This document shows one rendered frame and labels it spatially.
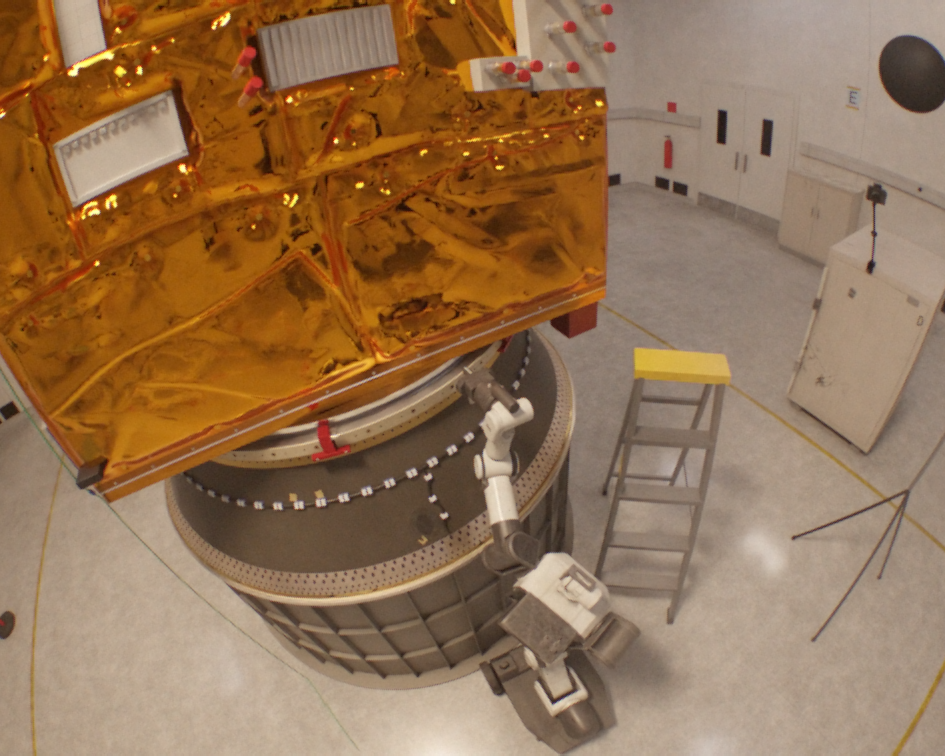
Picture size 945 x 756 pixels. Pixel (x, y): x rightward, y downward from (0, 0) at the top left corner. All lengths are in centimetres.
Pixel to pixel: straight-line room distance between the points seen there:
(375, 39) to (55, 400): 124
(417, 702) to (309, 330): 211
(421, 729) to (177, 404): 208
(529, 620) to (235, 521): 110
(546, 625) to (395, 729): 155
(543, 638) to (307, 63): 161
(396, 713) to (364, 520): 146
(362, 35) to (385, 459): 124
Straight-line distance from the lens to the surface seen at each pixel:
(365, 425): 142
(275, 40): 118
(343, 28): 121
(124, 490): 164
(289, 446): 147
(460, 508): 166
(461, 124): 130
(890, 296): 366
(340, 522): 161
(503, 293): 146
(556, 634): 140
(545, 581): 140
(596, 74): 150
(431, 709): 274
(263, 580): 187
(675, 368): 189
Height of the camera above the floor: 264
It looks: 38 degrees down
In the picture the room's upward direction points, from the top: 8 degrees counter-clockwise
